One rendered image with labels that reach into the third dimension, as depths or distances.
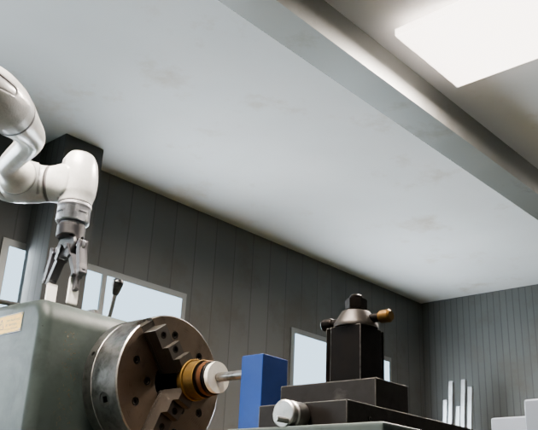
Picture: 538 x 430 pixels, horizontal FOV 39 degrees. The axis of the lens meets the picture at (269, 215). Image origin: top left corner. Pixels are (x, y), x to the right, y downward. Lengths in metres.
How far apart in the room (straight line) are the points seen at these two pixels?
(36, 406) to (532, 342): 6.62
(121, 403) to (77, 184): 0.65
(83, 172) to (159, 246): 3.79
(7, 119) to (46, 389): 0.60
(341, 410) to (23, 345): 0.90
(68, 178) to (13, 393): 0.59
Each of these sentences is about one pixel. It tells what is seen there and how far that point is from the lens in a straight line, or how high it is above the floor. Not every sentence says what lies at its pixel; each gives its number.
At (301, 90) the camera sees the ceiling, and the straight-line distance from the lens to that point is 4.48.
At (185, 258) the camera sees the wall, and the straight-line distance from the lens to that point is 6.03.
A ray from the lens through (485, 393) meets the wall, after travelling 8.15.
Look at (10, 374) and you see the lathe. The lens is 1.89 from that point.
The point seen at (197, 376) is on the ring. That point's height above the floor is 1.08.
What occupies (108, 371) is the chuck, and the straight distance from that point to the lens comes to 1.76.
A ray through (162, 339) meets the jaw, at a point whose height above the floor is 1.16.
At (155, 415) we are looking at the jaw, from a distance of 1.77.
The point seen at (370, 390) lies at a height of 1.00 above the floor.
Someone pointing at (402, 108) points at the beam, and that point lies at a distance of 4.26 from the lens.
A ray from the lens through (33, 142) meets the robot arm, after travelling 1.80.
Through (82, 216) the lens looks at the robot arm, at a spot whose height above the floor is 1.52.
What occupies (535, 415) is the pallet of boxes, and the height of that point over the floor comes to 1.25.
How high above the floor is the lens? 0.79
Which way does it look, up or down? 22 degrees up
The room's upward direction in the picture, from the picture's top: 3 degrees clockwise
